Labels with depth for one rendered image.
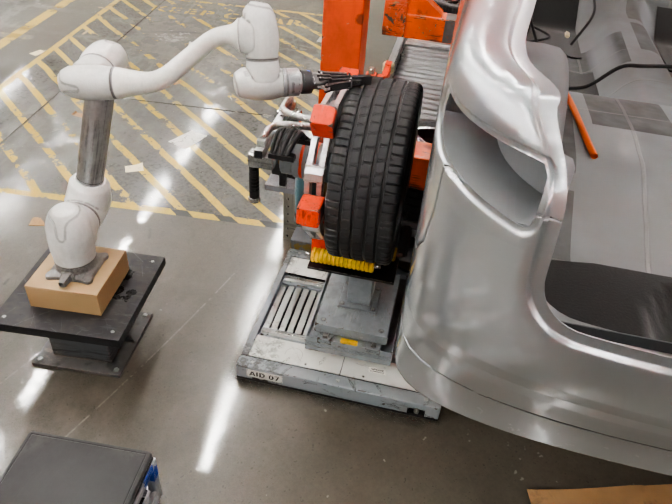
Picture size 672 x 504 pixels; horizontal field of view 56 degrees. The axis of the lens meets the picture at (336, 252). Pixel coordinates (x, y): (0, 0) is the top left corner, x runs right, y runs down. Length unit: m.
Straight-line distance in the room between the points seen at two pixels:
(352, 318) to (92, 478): 1.14
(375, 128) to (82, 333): 1.31
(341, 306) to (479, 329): 1.37
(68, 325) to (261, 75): 1.19
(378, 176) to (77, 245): 1.15
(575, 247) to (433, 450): 0.97
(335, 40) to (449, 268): 1.53
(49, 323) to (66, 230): 0.37
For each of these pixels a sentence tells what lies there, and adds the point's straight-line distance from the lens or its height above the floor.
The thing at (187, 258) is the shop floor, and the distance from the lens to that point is 3.23.
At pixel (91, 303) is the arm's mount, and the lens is 2.53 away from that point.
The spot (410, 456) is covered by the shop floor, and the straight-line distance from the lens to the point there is 2.47.
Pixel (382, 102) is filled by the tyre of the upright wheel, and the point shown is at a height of 1.17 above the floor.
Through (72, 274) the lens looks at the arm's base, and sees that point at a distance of 2.55.
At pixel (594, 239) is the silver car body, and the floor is 0.93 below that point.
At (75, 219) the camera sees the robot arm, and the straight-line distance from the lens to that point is 2.45.
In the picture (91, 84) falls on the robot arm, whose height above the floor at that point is 1.17.
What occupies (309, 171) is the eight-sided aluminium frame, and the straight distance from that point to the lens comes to 2.05.
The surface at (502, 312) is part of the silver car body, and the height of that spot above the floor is 1.21.
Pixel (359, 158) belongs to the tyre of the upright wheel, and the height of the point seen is 1.04.
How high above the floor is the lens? 2.03
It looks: 38 degrees down
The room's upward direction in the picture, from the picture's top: 5 degrees clockwise
